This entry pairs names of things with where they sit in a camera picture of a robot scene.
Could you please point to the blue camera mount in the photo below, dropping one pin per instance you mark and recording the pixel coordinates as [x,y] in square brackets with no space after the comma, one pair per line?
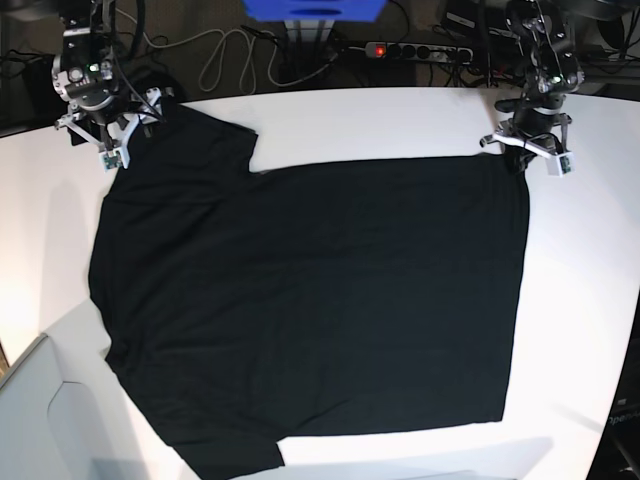
[340,10]

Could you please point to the power strip with red switch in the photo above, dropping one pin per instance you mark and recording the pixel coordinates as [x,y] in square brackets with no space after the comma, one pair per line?
[417,52]

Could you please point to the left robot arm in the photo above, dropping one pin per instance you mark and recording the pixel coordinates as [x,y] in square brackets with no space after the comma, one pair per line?
[549,62]

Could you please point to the black T-shirt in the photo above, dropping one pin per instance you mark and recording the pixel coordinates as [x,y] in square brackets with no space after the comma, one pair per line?
[343,298]

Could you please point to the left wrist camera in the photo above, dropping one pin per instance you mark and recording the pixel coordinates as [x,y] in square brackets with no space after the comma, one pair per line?
[560,164]

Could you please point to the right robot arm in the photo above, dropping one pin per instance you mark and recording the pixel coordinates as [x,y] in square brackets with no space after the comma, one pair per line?
[103,106]

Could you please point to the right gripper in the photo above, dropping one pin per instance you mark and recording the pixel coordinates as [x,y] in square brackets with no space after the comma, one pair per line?
[111,127]

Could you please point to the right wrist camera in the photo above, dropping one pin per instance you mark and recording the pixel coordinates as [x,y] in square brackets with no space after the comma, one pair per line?
[115,158]

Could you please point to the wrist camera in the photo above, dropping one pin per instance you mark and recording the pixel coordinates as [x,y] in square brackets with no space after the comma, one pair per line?
[115,158]
[560,164]

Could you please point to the grey panel at table corner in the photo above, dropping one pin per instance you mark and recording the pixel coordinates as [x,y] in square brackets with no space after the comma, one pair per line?
[51,428]

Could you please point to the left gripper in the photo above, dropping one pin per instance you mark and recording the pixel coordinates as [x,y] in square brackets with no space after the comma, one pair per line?
[536,128]

